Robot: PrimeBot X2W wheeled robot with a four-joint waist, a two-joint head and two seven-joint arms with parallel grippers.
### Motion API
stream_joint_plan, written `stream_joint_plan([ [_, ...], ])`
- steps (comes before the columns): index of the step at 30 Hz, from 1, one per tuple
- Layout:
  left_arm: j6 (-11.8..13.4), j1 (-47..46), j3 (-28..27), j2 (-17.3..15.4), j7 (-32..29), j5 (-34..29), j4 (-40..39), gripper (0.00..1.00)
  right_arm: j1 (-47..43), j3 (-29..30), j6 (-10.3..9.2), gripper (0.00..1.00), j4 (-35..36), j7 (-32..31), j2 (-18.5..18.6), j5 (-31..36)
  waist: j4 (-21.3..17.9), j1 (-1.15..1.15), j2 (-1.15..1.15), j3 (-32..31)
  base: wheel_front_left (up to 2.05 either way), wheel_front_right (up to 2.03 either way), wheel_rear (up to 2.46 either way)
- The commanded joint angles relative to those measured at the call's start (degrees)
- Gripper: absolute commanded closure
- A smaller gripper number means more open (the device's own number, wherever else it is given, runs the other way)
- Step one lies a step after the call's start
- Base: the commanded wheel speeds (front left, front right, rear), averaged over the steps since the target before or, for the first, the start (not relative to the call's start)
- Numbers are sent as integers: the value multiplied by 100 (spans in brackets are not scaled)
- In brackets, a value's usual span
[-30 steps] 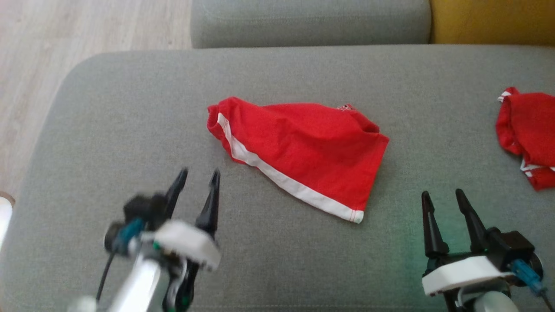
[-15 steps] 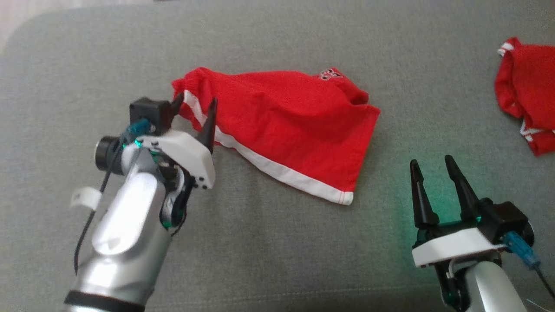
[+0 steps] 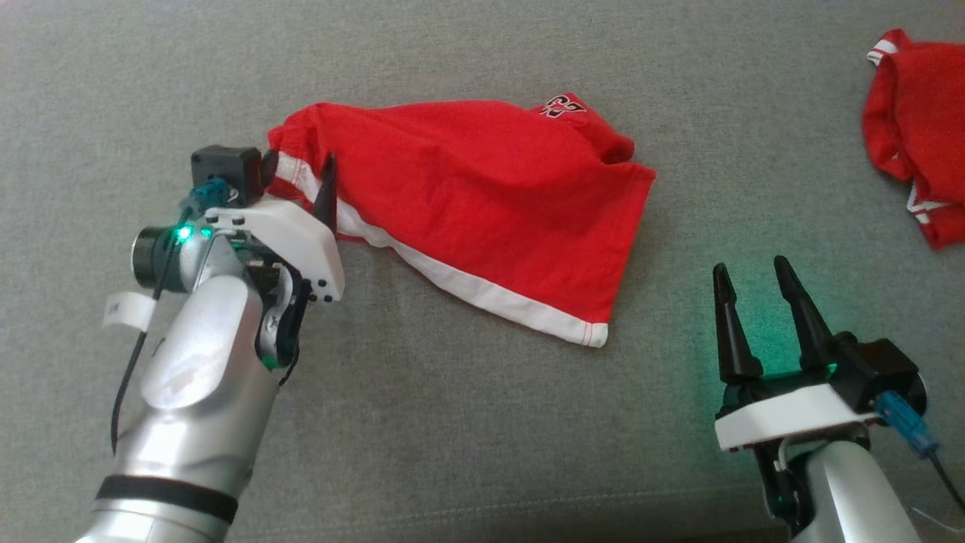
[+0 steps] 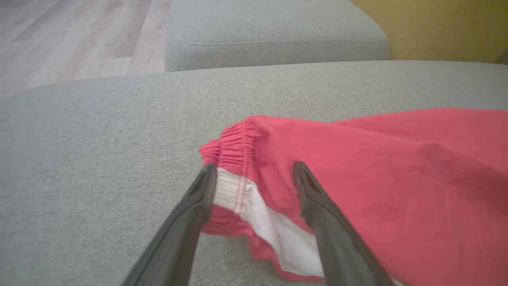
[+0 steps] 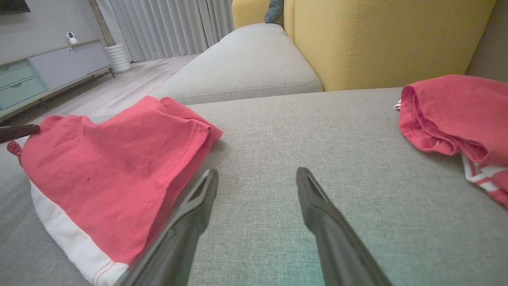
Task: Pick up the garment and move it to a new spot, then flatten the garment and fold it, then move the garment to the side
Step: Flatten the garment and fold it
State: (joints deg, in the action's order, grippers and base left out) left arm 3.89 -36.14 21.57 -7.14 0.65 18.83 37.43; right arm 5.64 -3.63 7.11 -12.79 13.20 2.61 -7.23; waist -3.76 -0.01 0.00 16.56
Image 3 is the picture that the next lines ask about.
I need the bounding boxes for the red shorts with white hem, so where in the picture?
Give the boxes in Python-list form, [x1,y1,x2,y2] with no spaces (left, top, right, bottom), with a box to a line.
[266,92,658,349]

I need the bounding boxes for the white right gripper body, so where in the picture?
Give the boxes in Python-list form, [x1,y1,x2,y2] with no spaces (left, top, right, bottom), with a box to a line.
[714,365,885,454]

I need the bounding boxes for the red white basketball jersey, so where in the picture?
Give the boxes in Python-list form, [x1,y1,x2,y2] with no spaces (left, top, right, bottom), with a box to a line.
[862,29,965,251]

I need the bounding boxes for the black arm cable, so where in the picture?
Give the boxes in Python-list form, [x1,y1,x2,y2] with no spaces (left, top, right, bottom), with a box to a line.
[111,219,185,455]
[929,451,965,514]

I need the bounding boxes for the teal camera connector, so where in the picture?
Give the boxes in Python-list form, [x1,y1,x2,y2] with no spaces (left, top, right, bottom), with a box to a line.
[875,390,941,461]
[179,177,229,219]

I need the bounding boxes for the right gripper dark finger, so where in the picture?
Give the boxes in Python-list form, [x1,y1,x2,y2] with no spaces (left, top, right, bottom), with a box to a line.
[712,263,764,387]
[774,255,839,373]

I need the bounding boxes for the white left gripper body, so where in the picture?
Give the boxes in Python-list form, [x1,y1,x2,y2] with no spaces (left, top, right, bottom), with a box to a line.
[204,195,346,305]

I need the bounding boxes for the teal right camera connector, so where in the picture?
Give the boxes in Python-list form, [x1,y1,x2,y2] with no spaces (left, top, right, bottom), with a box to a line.
[875,390,941,461]

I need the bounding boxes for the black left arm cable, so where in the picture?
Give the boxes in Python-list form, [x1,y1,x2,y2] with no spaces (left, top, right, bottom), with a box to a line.
[111,219,185,455]

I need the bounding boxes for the teal left camera connector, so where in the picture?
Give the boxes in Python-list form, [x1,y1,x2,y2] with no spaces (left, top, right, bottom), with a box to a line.
[179,177,229,219]

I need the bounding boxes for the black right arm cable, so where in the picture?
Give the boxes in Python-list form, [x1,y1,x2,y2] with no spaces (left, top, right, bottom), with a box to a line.
[929,451,965,514]

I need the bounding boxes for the white cable label tag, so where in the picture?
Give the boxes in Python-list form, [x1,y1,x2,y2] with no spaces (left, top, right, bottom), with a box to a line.
[102,292,156,333]

